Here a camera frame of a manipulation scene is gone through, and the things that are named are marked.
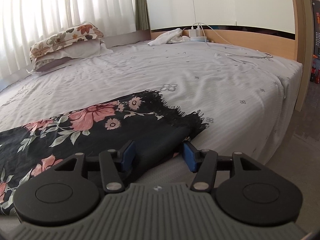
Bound floral pillow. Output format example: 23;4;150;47
29;22;104;61

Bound white sheer curtain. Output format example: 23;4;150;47
1;0;136;80

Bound white cloth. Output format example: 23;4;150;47
148;28;191;46

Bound dark patterned cabinet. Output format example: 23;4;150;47
310;0;320;84

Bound white charger block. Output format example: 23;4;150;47
189;28;203;38

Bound white charging cable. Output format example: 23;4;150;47
188;0;274;60

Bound white patterned bed sheet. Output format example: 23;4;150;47
1;42;303;183

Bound black floral pants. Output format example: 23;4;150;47
1;90;208;216

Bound wooden bed frame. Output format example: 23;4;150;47
147;0;314;111

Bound green curtain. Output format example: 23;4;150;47
135;0;150;30

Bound white purple pillow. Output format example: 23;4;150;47
29;39;113;75

